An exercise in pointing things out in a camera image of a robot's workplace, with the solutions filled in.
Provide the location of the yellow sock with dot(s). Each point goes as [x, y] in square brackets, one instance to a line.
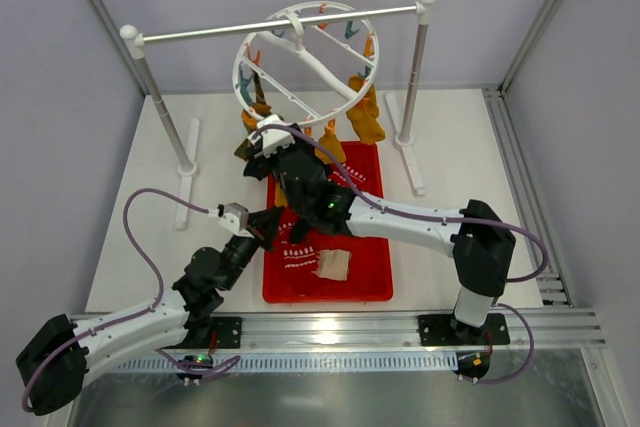
[364, 115]

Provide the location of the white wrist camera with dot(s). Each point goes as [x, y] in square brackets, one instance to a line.
[268, 138]
[233, 217]

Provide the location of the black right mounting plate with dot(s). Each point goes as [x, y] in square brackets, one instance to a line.
[439, 330]

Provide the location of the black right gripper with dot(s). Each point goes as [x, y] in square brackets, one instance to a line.
[270, 162]

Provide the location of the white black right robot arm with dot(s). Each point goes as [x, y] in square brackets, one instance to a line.
[480, 249]

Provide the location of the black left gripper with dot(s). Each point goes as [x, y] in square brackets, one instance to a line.
[256, 232]

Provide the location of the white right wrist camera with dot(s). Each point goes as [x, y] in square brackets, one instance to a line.
[268, 138]

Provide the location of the red plastic bin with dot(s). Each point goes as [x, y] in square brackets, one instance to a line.
[369, 279]

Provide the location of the white slotted cable duct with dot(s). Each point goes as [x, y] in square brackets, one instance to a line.
[310, 362]

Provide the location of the white round clip hanger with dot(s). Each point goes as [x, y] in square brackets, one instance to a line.
[324, 41]

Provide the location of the red white patterned sock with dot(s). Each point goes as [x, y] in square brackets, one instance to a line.
[304, 254]

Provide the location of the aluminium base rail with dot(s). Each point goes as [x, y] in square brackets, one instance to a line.
[546, 327]

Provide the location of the olive orange hanging sock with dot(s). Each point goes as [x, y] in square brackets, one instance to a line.
[253, 95]

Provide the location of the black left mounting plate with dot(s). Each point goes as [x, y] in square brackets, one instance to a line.
[218, 332]

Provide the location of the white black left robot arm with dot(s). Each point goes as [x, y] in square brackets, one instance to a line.
[64, 356]

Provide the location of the black sock in bin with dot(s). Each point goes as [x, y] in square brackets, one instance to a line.
[301, 230]

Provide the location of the aluminium frame rail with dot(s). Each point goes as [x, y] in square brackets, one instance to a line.
[516, 149]

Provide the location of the black mounting plate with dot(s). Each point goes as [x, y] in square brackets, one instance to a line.
[218, 332]
[439, 330]

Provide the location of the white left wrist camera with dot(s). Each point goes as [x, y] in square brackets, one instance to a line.
[233, 217]

